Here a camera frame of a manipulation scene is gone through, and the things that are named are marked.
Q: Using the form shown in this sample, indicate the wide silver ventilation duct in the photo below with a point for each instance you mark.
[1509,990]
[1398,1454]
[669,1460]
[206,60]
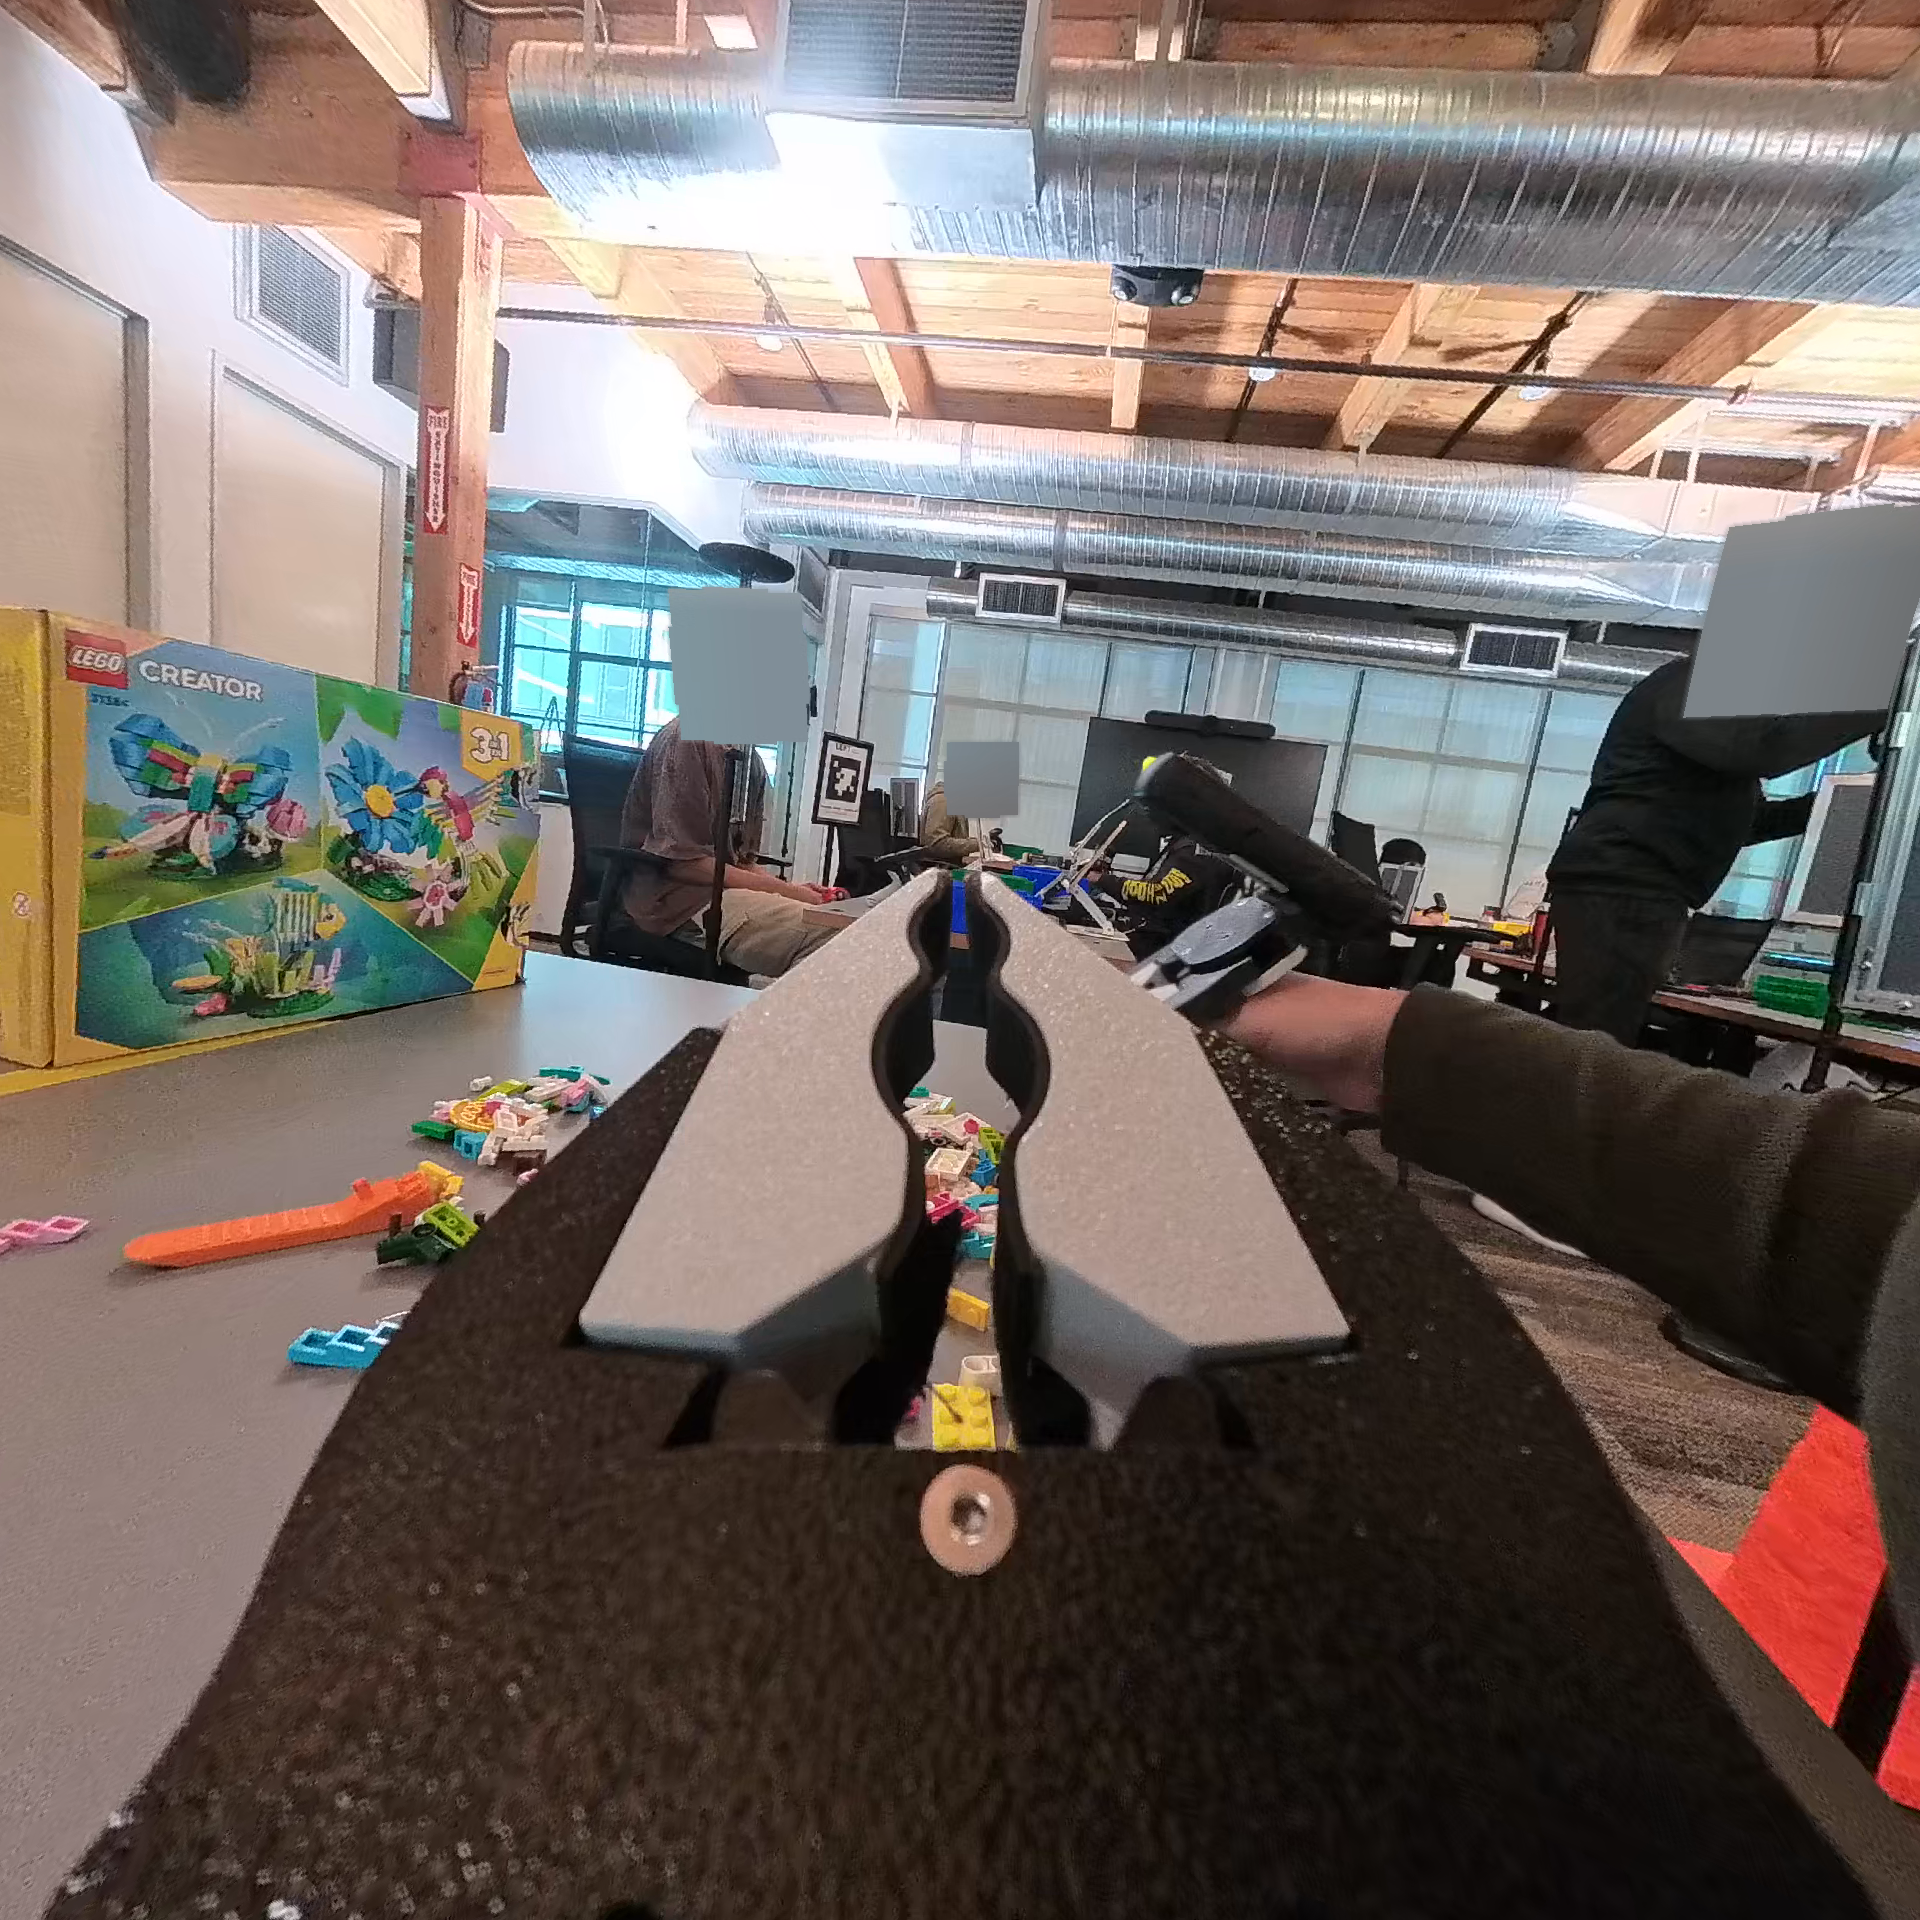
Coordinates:
[1424,164]

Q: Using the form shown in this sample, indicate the dark green brick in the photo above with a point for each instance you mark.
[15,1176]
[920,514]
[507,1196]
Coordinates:
[411,1243]

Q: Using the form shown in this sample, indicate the pile of mixed colourful bricks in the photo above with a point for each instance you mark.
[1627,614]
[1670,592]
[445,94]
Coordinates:
[510,1117]

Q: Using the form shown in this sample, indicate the black office chair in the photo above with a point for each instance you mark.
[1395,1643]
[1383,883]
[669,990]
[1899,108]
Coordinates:
[593,838]

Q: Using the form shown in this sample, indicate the blue storage bin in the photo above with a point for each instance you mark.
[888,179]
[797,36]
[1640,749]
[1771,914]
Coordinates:
[1037,883]

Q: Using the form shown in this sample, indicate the white duct grille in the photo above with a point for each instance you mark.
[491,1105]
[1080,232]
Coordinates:
[1022,597]
[1517,648]

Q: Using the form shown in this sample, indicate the black and white marker sign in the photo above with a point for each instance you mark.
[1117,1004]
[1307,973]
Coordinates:
[845,779]

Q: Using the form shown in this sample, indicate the orange brick separator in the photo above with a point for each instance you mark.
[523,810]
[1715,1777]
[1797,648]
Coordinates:
[255,1232]

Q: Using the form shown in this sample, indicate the person's right forearm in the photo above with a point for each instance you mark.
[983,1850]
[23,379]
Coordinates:
[1650,1170]

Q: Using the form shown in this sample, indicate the glass meeting room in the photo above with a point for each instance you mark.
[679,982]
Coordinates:
[586,644]

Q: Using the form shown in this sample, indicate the white wall vent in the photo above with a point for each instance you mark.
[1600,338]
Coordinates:
[293,299]

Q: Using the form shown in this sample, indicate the wooden column with red signs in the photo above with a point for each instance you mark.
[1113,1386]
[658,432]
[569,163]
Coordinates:
[451,450]

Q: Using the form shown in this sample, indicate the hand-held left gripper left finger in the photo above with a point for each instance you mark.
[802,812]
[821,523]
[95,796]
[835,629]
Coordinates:
[750,1200]

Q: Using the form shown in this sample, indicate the black floor lamp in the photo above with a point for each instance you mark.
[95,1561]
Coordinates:
[746,563]

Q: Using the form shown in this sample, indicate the yellow tape strip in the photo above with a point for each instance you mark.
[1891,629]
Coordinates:
[23,1077]

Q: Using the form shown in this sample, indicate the black wall screen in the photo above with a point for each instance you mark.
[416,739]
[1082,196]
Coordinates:
[1277,779]

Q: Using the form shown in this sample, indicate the black dome camera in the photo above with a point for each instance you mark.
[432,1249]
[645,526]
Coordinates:
[1157,284]

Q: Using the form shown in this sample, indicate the sky blue plate brick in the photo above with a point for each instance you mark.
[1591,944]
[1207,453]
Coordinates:
[338,1341]

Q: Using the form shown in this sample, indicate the black box speaker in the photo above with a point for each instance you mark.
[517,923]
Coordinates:
[399,353]

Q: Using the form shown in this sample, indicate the yellow angled brick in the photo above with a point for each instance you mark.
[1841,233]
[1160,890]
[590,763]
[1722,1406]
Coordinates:
[437,1179]

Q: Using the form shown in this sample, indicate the red fire extinguisher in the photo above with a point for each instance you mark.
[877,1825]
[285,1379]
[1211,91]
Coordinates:
[474,685]

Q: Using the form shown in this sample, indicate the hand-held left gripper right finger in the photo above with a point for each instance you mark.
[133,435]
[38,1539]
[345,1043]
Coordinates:
[1170,1200]

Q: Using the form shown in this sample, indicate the colourful toy set box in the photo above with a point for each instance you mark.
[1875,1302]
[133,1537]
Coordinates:
[301,838]

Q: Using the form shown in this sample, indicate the person's right hand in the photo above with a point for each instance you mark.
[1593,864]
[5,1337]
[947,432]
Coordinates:
[1329,1043]

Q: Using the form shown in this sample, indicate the long silver ventilation duct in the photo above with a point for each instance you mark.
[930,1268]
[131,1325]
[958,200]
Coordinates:
[1201,457]
[1277,622]
[1201,540]

